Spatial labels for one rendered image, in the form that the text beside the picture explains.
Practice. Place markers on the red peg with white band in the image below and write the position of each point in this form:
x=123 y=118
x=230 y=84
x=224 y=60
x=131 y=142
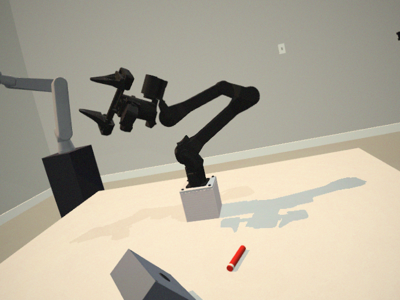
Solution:
x=236 y=258

